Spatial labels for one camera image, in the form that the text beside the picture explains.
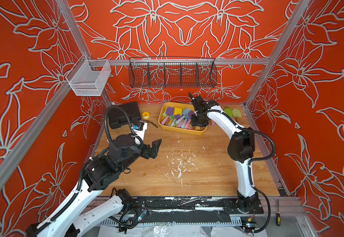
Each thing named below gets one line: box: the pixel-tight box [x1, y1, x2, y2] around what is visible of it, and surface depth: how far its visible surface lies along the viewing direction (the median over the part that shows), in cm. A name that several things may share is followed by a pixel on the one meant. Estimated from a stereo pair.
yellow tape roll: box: [141, 111, 150, 119], surface depth 112 cm
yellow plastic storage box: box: [157, 101, 209, 135], surface depth 106 cm
